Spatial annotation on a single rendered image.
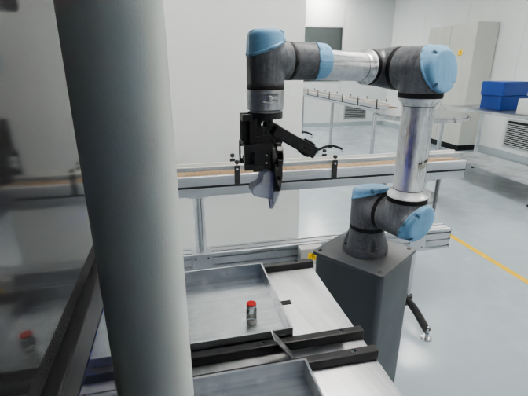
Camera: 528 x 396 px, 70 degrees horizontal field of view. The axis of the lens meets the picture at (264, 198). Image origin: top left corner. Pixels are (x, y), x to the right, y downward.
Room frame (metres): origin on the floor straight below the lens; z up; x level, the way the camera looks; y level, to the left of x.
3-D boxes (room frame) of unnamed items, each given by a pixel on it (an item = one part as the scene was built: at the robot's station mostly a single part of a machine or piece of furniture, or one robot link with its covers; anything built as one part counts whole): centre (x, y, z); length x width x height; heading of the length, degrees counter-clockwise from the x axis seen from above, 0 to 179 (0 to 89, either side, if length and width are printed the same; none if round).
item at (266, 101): (0.79, 0.00, 1.32); 0.08 x 0.08 x 0.05
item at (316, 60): (0.86, -0.08, 1.39); 0.11 x 0.11 x 0.08; 33
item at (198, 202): (1.63, 0.30, 0.46); 0.09 x 0.09 x 0.77; 13
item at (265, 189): (0.77, 0.00, 1.13); 0.06 x 0.03 x 0.09; 103
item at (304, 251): (1.68, -0.23, 0.50); 0.12 x 0.05 x 0.09; 103
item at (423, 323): (1.89, -0.82, 0.07); 0.50 x 0.08 x 0.14; 13
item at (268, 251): (1.75, -0.24, 0.49); 1.60 x 0.08 x 0.12; 103
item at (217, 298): (0.68, 0.14, 0.90); 0.34 x 0.26 x 0.04; 104
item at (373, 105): (6.35, -1.12, 0.92); 3.60 x 0.15 x 0.16; 13
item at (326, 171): (1.72, -0.09, 0.92); 1.90 x 0.16 x 0.16; 103
